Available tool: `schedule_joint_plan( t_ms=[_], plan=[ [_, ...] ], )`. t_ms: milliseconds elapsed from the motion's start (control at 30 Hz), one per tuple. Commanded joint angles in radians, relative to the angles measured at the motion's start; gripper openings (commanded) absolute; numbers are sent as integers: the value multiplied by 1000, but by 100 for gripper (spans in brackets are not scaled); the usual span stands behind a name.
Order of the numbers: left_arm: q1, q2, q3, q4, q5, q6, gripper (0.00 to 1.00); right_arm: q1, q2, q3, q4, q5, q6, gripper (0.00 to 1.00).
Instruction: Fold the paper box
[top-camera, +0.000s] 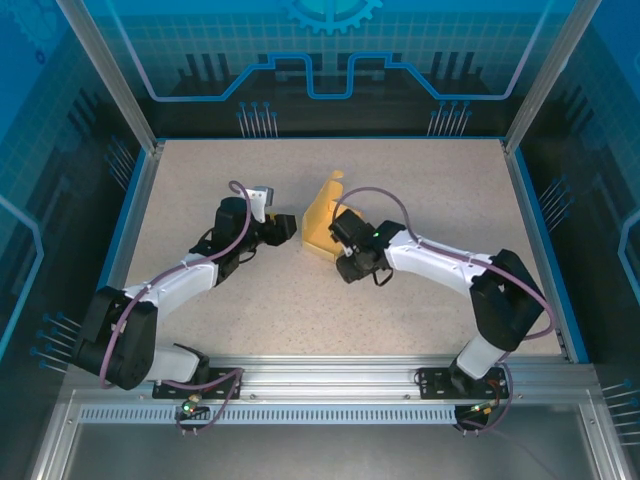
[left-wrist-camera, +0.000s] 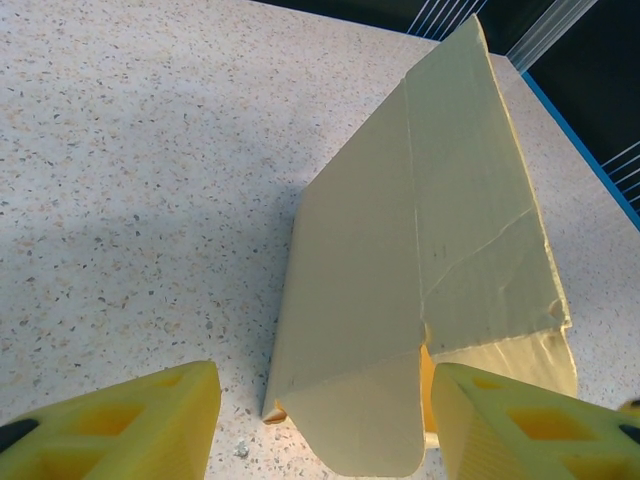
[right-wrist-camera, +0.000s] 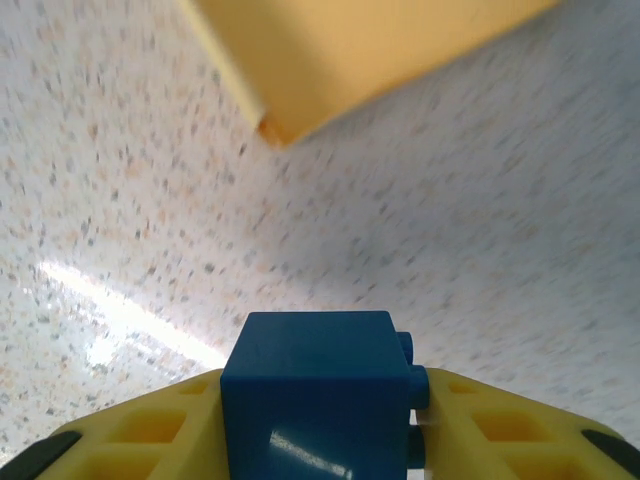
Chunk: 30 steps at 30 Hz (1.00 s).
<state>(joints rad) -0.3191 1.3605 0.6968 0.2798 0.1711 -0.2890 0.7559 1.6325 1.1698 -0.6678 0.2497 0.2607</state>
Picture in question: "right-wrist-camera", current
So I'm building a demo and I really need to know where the yellow paper box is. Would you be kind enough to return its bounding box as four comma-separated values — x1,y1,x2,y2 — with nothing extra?
180,0,565,150

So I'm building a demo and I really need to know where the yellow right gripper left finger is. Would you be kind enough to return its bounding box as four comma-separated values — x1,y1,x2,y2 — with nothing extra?
0,368,232,480

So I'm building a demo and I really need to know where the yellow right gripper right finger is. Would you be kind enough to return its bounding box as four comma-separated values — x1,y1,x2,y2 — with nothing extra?
407,367,640,480

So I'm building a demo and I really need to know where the blue toy brick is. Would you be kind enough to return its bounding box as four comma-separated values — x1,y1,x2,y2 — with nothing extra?
219,310,432,480

